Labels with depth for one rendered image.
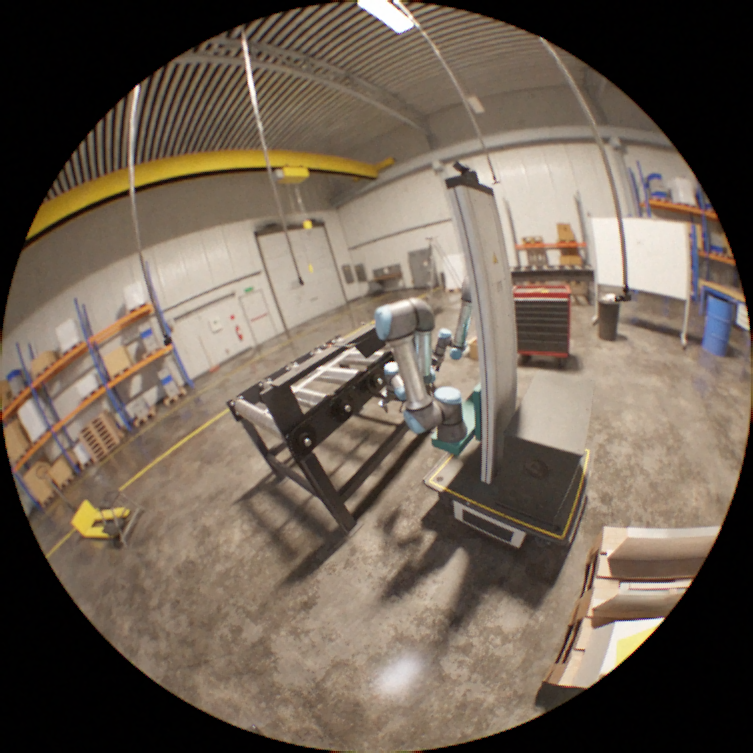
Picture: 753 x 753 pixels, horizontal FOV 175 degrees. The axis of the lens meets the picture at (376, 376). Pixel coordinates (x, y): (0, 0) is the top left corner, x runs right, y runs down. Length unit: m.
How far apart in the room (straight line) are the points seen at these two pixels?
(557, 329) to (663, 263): 2.73
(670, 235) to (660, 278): 0.76
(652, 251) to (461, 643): 5.17
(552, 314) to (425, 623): 3.01
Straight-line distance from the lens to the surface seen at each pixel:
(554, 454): 1.01
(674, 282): 5.05
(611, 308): 4.27
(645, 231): 5.02
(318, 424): 1.32
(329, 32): 8.51
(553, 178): 11.33
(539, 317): 3.10
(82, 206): 7.78
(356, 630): 1.60
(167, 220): 11.28
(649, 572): 1.56
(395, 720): 1.60
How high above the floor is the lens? 1.51
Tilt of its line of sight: 25 degrees down
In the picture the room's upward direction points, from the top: 16 degrees counter-clockwise
